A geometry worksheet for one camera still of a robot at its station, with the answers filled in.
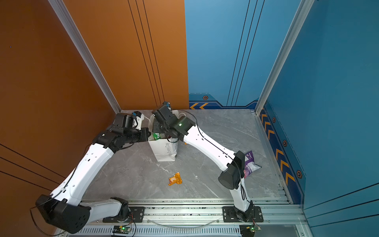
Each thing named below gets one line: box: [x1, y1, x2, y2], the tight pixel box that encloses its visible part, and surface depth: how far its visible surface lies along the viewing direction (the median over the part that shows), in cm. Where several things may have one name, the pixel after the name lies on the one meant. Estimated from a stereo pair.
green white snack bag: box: [152, 132, 162, 141], surface depth 74 cm
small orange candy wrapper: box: [167, 171, 183, 187], surface depth 85 cm
